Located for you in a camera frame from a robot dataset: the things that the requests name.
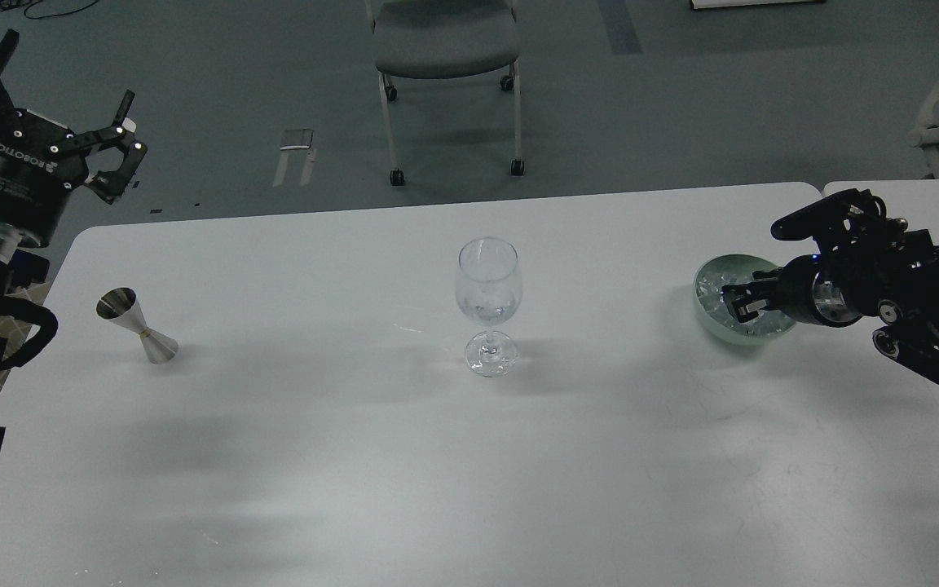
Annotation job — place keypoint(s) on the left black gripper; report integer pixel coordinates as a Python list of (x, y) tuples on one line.
[(17, 179)]

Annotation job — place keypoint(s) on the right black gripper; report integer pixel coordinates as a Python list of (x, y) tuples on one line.
[(801, 291)]

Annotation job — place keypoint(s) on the clear ice cubes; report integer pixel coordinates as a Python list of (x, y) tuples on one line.
[(708, 290)]

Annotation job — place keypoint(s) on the steel cocktail jigger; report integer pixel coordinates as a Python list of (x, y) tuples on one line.
[(122, 307)]

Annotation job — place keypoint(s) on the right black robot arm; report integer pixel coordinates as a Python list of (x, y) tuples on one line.
[(892, 276)]

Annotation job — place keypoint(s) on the clear wine glass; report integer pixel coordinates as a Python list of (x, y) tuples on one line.
[(488, 291)]

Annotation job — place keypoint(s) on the green bowl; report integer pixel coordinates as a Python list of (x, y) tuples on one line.
[(735, 263)]

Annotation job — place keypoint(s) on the grey floor plate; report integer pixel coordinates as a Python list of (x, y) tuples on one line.
[(296, 139)]

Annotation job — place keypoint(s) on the grey office chair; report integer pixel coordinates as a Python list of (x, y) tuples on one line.
[(444, 40)]

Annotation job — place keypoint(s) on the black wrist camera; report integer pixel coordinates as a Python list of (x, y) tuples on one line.
[(845, 220)]

